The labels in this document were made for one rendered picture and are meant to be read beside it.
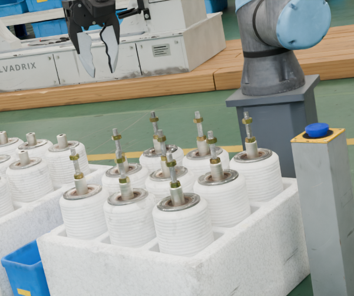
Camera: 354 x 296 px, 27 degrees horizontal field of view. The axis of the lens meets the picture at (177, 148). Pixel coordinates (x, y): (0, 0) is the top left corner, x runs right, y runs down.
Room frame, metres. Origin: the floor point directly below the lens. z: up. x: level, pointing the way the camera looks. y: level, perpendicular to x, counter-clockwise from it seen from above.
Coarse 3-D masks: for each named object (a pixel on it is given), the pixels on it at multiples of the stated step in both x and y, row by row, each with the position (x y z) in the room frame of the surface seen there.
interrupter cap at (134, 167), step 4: (128, 164) 1.45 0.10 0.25; (132, 164) 1.44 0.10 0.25; (136, 164) 1.44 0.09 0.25; (140, 164) 1.43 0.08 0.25; (112, 168) 1.44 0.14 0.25; (116, 168) 1.44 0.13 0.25; (132, 168) 1.42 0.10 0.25; (136, 168) 1.41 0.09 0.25; (140, 168) 1.41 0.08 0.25; (108, 172) 1.42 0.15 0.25; (112, 172) 1.42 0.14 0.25; (116, 172) 1.42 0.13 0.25; (128, 172) 1.40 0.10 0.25; (132, 172) 1.39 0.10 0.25; (136, 172) 1.39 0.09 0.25; (108, 176) 1.40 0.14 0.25; (112, 176) 1.39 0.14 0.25; (116, 176) 1.39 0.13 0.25; (120, 176) 1.38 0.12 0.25
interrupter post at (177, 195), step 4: (176, 188) 1.17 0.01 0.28; (180, 188) 1.17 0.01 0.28; (172, 192) 1.17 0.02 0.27; (176, 192) 1.17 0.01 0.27; (180, 192) 1.17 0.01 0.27; (172, 196) 1.17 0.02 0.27; (176, 196) 1.17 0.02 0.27; (180, 196) 1.17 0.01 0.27; (172, 200) 1.17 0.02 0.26; (176, 200) 1.17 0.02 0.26; (180, 200) 1.17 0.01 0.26; (184, 200) 1.17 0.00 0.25; (172, 204) 1.17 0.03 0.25; (176, 204) 1.17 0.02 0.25; (180, 204) 1.17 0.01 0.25
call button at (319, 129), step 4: (312, 124) 1.22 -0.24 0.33; (316, 124) 1.22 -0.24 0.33; (320, 124) 1.21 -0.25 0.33; (324, 124) 1.21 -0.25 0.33; (308, 128) 1.20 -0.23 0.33; (312, 128) 1.20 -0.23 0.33; (316, 128) 1.19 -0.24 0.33; (320, 128) 1.19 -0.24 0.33; (324, 128) 1.19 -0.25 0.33; (328, 128) 1.20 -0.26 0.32; (308, 132) 1.20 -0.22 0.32; (312, 132) 1.19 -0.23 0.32; (316, 132) 1.19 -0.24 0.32; (320, 132) 1.19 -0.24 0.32; (324, 132) 1.19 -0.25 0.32; (312, 136) 1.20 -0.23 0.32; (316, 136) 1.19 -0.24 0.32
